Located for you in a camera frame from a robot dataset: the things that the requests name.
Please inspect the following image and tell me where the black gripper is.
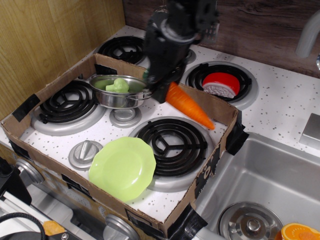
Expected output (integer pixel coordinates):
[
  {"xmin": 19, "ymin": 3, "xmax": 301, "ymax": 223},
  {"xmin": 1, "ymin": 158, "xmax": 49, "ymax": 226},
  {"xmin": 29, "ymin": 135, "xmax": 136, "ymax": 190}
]
[{"xmin": 143, "ymin": 11, "xmax": 197, "ymax": 104}]

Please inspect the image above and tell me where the orange toy carrot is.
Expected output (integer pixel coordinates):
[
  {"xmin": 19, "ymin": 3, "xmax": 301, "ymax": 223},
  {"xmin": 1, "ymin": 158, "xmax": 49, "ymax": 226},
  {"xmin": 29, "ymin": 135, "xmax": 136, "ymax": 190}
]
[{"xmin": 143, "ymin": 67, "xmax": 216, "ymax": 130}]

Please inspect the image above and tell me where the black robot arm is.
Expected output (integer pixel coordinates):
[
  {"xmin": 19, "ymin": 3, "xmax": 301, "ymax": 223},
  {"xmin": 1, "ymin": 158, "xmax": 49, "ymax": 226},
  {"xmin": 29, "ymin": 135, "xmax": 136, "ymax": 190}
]
[{"xmin": 143, "ymin": 0, "xmax": 219, "ymax": 104}]

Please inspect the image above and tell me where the light green plastic plate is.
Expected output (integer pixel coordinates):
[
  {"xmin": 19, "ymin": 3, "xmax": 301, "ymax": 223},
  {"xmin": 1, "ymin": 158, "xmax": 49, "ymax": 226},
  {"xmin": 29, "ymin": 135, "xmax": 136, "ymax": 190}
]
[{"xmin": 88, "ymin": 136, "xmax": 156, "ymax": 202}]

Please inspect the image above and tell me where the back right black burner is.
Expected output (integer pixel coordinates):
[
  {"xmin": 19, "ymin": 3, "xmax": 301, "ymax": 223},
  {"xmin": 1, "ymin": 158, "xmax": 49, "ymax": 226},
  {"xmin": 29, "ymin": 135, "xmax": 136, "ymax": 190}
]
[{"xmin": 181, "ymin": 61, "xmax": 259, "ymax": 110}]

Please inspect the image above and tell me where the black burner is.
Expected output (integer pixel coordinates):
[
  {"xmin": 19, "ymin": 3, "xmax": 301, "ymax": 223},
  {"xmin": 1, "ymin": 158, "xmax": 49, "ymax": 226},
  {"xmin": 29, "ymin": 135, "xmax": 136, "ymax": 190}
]
[
  {"xmin": 181, "ymin": 61, "xmax": 259, "ymax": 110},
  {"xmin": 93, "ymin": 36, "xmax": 150, "ymax": 68},
  {"xmin": 130, "ymin": 116, "xmax": 216, "ymax": 193},
  {"xmin": 31, "ymin": 80, "xmax": 107, "ymax": 137}
]

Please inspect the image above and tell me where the green toy broccoli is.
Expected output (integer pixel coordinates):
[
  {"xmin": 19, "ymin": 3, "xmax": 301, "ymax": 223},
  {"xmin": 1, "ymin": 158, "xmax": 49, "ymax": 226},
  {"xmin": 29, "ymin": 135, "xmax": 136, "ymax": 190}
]
[{"xmin": 105, "ymin": 77, "xmax": 130, "ymax": 93}]

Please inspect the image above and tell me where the back left black burner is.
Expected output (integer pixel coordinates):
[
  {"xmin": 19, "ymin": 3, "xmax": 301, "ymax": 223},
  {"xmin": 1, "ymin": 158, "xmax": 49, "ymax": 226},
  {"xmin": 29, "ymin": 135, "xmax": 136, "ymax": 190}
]
[{"xmin": 93, "ymin": 36, "xmax": 150, "ymax": 68}]

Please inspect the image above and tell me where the small silver metal pot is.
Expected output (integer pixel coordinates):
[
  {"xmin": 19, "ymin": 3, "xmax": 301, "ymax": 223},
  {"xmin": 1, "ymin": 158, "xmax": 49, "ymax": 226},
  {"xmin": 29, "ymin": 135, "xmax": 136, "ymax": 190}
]
[{"xmin": 89, "ymin": 75, "xmax": 152, "ymax": 109}]

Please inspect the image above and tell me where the red toy cheese wedge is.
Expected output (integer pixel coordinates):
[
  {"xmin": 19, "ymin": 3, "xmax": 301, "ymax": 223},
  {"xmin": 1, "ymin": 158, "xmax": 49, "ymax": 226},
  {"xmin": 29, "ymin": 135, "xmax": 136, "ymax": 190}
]
[{"xmin": 202, "ymin": 72, "xmax": 241, "ymax": 99}]

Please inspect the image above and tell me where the silver middle stove knob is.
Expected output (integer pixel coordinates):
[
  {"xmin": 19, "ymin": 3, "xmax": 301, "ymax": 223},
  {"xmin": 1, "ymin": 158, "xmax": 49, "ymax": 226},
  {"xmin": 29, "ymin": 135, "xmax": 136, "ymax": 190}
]
[{"xmin": 109, "ymin": 108, "xmax": 142, "ymax": 129}]

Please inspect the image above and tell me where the hanging silver spatula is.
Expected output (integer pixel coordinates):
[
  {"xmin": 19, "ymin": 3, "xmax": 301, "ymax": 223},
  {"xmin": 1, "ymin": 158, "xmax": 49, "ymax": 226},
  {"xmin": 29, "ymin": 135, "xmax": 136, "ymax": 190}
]
[{"xmin": 200, "ymin": 20, "xmax": 220, "ymax": 45}]

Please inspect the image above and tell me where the front right black burner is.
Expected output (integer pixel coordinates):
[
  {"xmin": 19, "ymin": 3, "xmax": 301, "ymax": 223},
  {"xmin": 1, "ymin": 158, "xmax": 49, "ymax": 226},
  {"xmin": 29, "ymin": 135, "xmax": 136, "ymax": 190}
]
[{"xmin": 130, "ymin": 116, "xmax": 216, "ymax": 193}]

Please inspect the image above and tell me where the front left black burner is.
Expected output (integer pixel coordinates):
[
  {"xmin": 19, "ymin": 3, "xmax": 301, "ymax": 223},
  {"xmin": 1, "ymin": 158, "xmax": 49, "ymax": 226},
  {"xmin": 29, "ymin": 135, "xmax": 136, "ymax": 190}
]
[{"xmin": 31, "ymin": 80, "xmax": 107, "ymax": 137}]

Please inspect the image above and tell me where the silver front stove knob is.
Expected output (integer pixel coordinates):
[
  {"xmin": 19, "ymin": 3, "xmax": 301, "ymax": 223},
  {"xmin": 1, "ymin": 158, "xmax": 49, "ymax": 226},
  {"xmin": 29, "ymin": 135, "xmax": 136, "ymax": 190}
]
[{"xmin": 68, "ymin": 140, "xmax": 103, "ymax": 171}]

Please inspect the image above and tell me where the silver toy sink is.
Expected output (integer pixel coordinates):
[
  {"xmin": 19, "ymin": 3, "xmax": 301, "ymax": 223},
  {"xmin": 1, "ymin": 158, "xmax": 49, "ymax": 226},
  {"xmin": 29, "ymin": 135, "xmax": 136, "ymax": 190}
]
[{"xmin": 195, "ymin": 133, "xmax": 320, "ymax": 240}]

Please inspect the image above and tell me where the brown cardboard fence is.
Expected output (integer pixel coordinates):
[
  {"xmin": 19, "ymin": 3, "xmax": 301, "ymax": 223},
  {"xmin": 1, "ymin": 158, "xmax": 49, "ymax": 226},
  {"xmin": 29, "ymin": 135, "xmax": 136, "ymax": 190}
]
[{"xmin": 1, "ymin": 54, "xmax": 241, "ymax": 237}]

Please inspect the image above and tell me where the silver faucet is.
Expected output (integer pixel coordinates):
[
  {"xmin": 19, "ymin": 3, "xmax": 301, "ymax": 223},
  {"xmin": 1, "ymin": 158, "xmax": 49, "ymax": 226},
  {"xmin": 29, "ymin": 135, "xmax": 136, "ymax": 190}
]
[{"xmin": 295, "ymin": 10, "xmax": 320, "ymax": 58}]

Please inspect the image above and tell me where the silver oven dial right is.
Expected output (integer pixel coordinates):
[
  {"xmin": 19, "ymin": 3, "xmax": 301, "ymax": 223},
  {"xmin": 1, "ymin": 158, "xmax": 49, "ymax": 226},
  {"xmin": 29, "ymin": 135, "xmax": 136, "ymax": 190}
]
[{"xmin": 103, "ymin": 214, "xmax": 140, "ymax": 240}]

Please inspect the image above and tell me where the silver oven dial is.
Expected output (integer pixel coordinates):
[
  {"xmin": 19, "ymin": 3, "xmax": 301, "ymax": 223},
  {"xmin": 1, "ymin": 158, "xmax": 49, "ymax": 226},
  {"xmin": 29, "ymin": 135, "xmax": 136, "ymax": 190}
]
[
  {"xmin": 103, "ymin": 214, "xmax": 140, "ymax": 240},
  {"xmin": 15, "ymin": 158, "xmax": 45, "ymax": 187}
]

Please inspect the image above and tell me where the silver pot lid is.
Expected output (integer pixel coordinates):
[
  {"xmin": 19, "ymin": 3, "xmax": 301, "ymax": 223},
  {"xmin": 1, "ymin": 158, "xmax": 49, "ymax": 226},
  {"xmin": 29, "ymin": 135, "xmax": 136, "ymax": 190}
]
[{"xmin": 217, "ymin": 202, "xmax": 284, "ymax": 240}]

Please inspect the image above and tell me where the silver oven dial left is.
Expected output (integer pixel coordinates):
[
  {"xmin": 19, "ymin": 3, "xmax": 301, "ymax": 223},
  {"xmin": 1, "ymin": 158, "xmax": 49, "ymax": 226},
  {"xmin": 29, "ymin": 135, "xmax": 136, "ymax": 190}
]
[{"xmin": 15, "ymin": 158, "xmax": 45, "ymax": 187}]

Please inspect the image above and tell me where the black clamp device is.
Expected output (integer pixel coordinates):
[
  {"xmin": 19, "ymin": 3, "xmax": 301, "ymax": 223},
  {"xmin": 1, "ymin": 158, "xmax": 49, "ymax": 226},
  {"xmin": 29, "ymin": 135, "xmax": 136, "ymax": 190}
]
[{"xmin": 0, "ymin": 157, "xmax": 32, "ymax": 206}]

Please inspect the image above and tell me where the orange slice toy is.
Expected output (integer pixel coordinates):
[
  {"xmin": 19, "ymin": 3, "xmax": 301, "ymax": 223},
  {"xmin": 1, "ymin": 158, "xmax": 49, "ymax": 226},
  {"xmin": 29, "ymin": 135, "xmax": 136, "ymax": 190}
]
[{"xmin": 274, "ymin": 223, "xmax": 320, "ymax": 240}]

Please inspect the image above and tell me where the silver faucet handle block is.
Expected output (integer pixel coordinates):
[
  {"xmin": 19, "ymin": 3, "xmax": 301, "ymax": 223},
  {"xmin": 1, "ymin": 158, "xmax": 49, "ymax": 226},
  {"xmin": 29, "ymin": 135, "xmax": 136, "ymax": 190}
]
[{"xmin": 299, "ymin": 113, "xmax": 320, "ymax": 150}]

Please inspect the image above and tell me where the black cable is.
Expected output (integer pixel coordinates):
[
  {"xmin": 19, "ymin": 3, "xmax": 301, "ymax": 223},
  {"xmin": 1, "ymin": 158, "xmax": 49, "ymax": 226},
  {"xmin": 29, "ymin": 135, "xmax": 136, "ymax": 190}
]
[{"xmin": 0, "ymin": 212, "xmax": 46, "ymax": 240}]

